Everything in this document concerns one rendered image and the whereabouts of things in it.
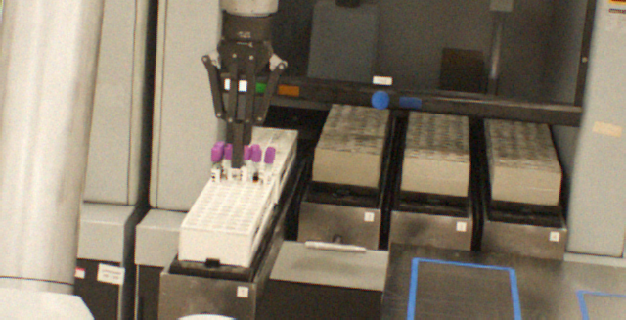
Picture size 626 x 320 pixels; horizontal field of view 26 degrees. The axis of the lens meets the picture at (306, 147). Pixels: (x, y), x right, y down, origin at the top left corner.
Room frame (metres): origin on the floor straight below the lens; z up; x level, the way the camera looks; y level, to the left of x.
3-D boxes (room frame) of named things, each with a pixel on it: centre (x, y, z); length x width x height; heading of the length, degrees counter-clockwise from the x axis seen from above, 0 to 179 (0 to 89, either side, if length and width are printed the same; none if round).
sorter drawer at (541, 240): (2.41, -0.39, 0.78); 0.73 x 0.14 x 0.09; 175
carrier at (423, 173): (2.19, -0.22, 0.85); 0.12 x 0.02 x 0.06; 85
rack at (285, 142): (2.23, 0.08, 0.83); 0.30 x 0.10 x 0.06; 175
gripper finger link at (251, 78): (1.95, 0.09, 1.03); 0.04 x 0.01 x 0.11; 175
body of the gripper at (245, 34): (1.95, 0.10, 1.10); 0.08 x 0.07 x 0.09; 85
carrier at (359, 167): (2.20, -0.07, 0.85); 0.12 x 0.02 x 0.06; 86
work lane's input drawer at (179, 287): (2.05, 0.09, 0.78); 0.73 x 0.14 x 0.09; 175
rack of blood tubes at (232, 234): (1.91, 0.11, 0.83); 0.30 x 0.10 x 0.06; 175
